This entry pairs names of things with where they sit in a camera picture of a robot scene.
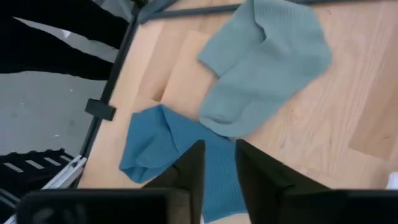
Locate black stand with white stripes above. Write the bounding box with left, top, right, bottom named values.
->
left=0, top=148, right=75, bottom=189

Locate aluminium extrusion bar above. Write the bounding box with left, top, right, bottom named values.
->
left=4, top=154, right=88, bottom=224

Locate sage green ribbed cloth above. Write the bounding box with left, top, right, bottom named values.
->
left=197, top=0, right=333, bottom=138

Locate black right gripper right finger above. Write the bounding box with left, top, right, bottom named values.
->
left=235, top=139, right=398, bottom=224

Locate blue ribbed cloth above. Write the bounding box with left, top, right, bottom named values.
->
left=118, top=104, right=249, bottom=223

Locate white cloth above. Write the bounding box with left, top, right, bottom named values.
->
left=386, top=171, right=398, bottom=190

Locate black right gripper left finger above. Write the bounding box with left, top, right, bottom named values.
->
left=16, top=139, right=206, bottom=224

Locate black metal table frame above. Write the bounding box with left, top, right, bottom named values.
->
left=79, top=0, right=150, bottom=189

